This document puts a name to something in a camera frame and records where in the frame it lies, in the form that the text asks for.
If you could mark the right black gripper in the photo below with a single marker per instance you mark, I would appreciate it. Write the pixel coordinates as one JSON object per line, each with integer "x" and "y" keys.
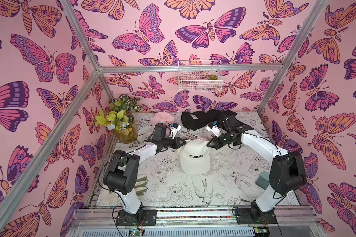
{"x": 217, "y": 142}

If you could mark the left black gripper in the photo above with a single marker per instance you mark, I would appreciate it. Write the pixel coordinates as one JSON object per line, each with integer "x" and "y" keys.
{"x": 176, "y": 140}

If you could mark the pink cap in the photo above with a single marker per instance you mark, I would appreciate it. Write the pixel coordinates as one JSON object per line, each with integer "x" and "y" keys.
{"x": 161, "y": 118}

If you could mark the white Colorado cap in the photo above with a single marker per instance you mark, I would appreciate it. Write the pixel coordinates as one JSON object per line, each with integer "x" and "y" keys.
{"x": 195, "y": 156}

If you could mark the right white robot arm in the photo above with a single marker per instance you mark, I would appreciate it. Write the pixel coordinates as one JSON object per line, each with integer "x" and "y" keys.
{"x": 287, "y": 172}

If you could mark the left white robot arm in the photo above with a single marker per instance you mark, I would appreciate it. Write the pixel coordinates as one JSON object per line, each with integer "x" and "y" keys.
{"x": 122, "y": 169}

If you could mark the black cap back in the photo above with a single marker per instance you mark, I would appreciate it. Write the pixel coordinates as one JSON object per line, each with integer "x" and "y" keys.
{"x": 215, "y": 115}

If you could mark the black cap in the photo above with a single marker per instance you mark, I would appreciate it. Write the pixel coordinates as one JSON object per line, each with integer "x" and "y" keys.
{"x": 195, "y": 120}
{"x": 215, "y": 115}

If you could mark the black cap left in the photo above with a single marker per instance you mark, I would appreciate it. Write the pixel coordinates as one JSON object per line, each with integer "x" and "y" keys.
{"x": 195, "y": 120}

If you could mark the amber vase with flowers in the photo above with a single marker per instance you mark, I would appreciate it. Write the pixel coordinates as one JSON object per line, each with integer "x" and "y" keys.
{"x": 118, "y": 118}

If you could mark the green dustpan brush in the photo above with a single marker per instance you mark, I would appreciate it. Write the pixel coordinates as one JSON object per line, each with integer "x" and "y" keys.
{"x": 263, "y": 180}

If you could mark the small green succulent plant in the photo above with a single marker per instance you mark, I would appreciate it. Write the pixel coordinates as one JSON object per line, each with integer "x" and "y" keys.
{"x": 212, "y": 77}

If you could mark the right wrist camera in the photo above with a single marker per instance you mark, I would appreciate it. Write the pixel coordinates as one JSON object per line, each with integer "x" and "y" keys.
{"x": 213, "y": 128}

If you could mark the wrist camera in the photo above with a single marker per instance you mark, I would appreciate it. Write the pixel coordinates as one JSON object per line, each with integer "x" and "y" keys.
{"x": 213, "y": 128}
{"x": 174, "y": 128}

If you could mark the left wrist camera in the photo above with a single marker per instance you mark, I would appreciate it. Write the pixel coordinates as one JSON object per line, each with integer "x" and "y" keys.
{"x": 174, "y": 128}

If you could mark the white wire basket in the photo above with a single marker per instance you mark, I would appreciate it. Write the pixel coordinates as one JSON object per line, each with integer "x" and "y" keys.
{"x": 193, "y": 76}

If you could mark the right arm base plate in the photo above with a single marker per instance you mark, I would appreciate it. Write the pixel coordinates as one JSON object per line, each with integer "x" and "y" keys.
{"x": 253, "y": 216}

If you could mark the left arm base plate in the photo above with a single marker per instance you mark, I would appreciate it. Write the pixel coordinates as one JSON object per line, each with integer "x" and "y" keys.
{"x": 136, "y": 217}

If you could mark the aluminium front rail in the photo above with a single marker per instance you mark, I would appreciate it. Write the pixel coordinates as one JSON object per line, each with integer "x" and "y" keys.
{"x": 226, "y": 216}

